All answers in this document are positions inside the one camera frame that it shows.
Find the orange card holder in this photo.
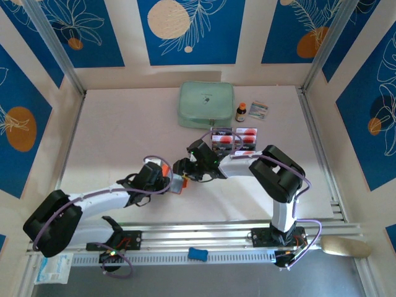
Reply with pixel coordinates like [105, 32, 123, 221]
[160, 163, 189, 196]

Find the small brown medicine bottle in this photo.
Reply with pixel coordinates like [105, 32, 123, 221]
[235, 103, 248, 123]

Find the mint green zip pouch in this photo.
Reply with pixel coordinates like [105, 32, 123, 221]
[176, 80, 235, 130]

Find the small printed sachet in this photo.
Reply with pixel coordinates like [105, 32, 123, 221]
[249, 100, 269, 121]

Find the blue bone-shaped sponge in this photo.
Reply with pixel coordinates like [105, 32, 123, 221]
[187, 247, 209, 260]

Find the white gauze packet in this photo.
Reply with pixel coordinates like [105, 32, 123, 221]
[33, 252, 74, 285]

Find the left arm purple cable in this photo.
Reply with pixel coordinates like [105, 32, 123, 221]
[32, 154, 174, 278]

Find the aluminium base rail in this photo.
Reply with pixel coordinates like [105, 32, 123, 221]
[26, 220, 363, 253]

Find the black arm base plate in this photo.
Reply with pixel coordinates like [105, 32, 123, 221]
[85, 230, 143, 252]
[251, 227, 307, 248]

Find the slotted grey cable duct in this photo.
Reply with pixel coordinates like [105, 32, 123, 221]
[70, 249, 277, 266]

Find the aluminium table side rail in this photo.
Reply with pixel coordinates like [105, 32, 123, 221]
[46, 91, 87, 199]
[297, 88, 347, 223]

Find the black circuit board with wires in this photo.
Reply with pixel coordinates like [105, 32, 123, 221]
[98, 249, 125, 273]
[273, 249, 298, 272]

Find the aluminium frame post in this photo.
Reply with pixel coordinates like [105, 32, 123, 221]
[22, 0, 87, 95]
[299, 0, 363, 93]

